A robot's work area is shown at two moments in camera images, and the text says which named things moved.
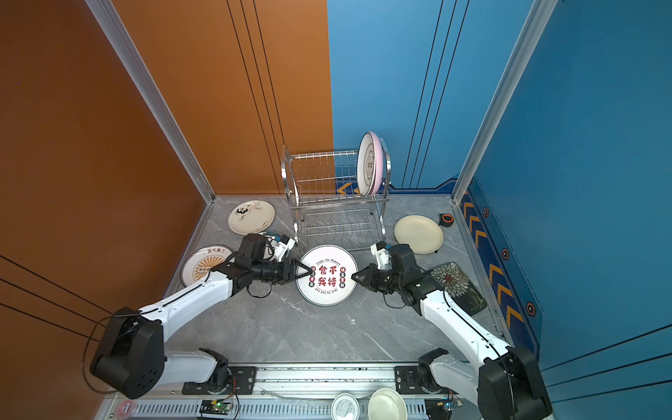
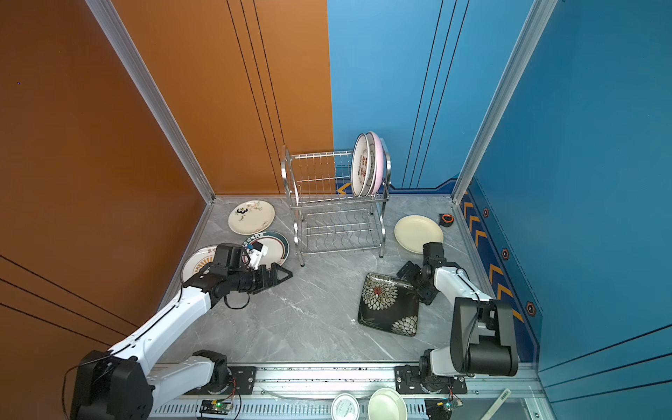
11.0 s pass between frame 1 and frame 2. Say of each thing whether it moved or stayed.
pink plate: stayed
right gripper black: moved
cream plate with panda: stayed
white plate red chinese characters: moved
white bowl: stayed
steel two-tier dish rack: stayed
